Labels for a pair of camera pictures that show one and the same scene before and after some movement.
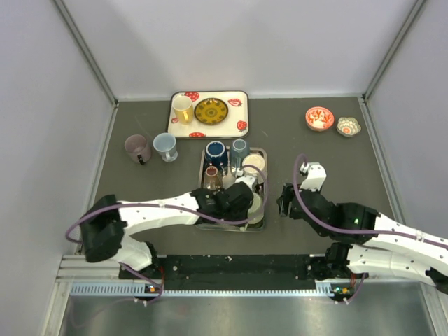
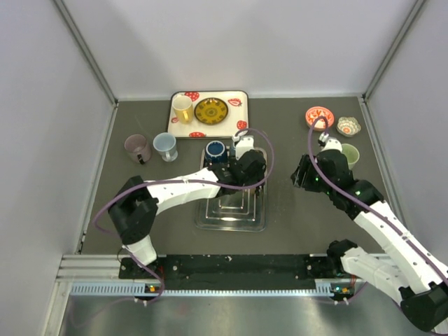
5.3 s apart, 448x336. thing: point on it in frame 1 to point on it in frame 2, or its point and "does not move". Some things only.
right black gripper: x=284 y=199 to x=301 y=177
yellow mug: x=183 y=106 does not move
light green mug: x=255 y=213 to x=351 y=153
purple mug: x=138 y=148 does not move
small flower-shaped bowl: x=348 y=127 does not move
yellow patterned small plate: x=211 y=110 does not move
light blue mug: x=165 y=143 does not move
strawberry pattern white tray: x=236 y=125 does not move
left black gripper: x=243 y=214 to x=258 y=176
